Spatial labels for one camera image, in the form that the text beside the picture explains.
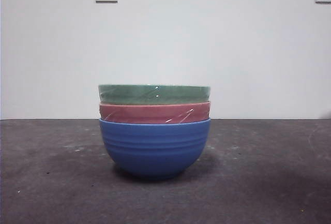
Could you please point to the red ribbed bowl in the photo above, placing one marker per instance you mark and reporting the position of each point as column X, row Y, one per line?
column 144, row 112

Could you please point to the blue ribbed bowl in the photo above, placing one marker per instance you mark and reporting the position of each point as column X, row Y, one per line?
column 155, row 151

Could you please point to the green ribbed bowl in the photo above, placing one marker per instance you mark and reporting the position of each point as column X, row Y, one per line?
column 155, row 94

